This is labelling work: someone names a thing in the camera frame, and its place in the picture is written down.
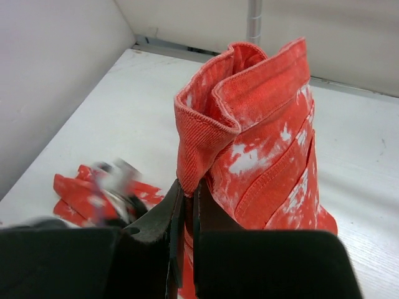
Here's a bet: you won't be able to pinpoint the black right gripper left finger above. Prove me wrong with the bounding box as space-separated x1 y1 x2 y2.
120 180 184 298

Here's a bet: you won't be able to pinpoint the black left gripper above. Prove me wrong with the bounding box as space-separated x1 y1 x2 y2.
93 190 148 227

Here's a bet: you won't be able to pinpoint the orange white tie-dye trousers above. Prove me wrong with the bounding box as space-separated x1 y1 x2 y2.
53 39 337 298

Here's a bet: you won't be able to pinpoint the white clothes rack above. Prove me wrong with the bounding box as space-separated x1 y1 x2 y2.
246 0 262 45

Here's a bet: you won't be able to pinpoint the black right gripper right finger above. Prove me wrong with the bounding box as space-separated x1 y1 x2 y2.
193 182 243 298

